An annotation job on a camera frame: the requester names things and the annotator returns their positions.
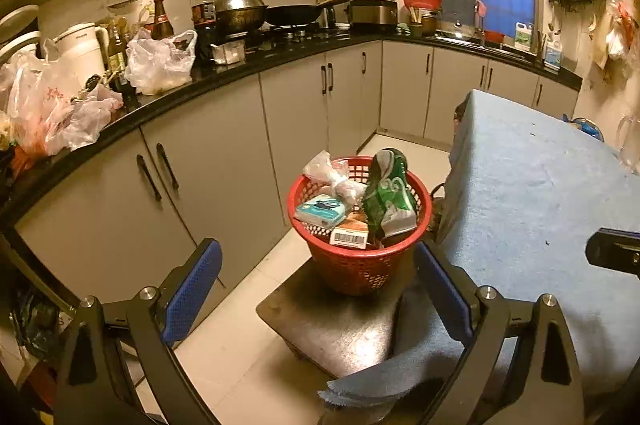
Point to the crushed green can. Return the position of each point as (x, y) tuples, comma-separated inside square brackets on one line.
[(390, 195)]

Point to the dark utensil holder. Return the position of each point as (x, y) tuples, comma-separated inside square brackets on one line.
[(540, 45)]

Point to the steel wok with lid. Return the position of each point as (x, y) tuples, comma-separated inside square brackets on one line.
[(240, 15)]

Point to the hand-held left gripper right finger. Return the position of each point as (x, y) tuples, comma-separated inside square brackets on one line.
[(440, 290)]

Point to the black kitchen countertop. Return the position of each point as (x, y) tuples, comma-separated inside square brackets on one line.
[(225, 67)]

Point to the white electric kettle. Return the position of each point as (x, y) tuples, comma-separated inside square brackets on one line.
[(80, 47)]

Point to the white plastic bag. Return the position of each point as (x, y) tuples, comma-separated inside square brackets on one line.
[(155, 65)]

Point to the teal tissue packet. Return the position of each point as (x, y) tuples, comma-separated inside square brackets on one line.
[(320, 210)]

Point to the lower kitchen cabinets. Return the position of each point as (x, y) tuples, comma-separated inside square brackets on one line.
[(215, 155)]

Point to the blue snack bag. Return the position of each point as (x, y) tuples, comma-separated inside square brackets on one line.
[(585, 127)]

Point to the glass pot lid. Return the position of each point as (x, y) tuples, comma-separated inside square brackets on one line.
[(457, 27)]

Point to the dark plastic bag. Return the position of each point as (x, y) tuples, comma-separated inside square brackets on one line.
[(35, 320)]

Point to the hanging plastic bags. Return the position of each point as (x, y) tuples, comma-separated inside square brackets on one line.
[(615, 35)]

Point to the red colander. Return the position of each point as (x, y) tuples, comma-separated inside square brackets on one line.
[(422, 0)]

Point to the chopstick holder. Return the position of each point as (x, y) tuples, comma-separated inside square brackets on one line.
[(415, 27)]

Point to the pink printed plastic bags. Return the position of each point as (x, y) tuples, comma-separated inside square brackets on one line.
[(45, 105)]

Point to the glass pitcher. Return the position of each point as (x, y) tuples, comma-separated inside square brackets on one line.
[(631, 145)]

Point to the dark cooking pot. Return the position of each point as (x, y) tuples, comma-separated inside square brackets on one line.
[(431, 25)]

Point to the black gas stove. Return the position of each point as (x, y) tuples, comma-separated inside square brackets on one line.
[(300, 34)]

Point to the steel kettle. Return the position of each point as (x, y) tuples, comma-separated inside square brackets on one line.
[(326, 17)]

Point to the small steel container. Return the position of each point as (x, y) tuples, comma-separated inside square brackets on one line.
[(227, 52)]

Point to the pink cloth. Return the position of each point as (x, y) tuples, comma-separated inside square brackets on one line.
[(480, 8)]

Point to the soy sauce bottle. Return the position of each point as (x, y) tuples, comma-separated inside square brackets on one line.
[(161, 20)]

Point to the dark wooden stool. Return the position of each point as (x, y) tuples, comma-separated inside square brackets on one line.
[(325, 320)]

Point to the black frying pan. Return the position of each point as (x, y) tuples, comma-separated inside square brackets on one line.
[(295, 12)]

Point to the knotted clear plastic bag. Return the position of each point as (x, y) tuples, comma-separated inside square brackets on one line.
[(325, 170)]

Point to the long white barcode box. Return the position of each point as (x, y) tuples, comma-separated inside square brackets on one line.
[(350, 237)]

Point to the blue tablecloth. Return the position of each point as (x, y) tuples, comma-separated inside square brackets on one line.
[(525, 180)]

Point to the small red basin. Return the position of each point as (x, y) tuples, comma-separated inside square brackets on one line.
[(494, 37)]

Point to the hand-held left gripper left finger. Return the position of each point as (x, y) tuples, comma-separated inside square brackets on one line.
[(192, 290)]

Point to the dark glass bottle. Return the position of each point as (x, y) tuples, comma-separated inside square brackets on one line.
[(117, 55)]

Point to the green label detergent jug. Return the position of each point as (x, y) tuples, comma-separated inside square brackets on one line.
[(524, 37)]

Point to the blue label detergent jug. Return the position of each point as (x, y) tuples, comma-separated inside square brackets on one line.
[(552, 55)]

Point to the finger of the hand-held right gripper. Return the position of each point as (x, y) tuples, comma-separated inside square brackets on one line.
[(615, 252)]

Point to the white rice cooker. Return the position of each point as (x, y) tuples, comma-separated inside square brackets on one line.
[(17, 25)]

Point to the cooking oil bottle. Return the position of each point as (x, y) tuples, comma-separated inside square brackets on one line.
[(202, 25)]

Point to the red plastic basket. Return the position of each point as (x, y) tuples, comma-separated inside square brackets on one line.
[(360, 270)]

